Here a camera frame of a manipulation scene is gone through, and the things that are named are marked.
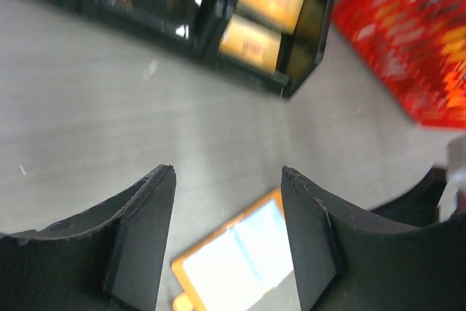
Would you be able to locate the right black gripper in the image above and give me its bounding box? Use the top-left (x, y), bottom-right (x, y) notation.
top-left (371, 166), bottom-right (447, 227)

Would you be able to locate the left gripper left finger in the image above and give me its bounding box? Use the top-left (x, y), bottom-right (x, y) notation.
top-left (1, 165), bottom-right (176, 310)

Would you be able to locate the orange leather card holder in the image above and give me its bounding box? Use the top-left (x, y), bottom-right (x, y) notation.
top-left (171, 189), bottom-right (293, 310)

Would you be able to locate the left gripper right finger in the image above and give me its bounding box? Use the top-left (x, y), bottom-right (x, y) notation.
top-left (281, 167), bottom-right (465, 310)

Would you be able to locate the red plastic shopping basket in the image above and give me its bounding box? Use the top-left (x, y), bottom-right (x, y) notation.
top-left (333, 0), bottom-right (465, 130)

